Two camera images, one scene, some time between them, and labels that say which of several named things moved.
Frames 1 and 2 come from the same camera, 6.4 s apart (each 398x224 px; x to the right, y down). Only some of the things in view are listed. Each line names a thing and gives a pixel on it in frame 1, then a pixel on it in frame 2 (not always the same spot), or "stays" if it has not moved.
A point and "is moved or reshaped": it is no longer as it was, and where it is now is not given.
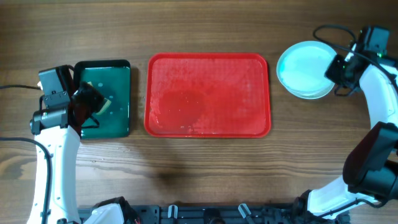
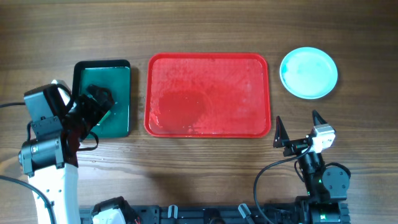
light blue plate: x=301 y=67 is moved or reshaped
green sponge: x=106 y=102 is moved or reshaped
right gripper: x=332 y=71 → x=293 y=146
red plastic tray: x=212 y=95 stays
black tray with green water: x=113 y=76 stays
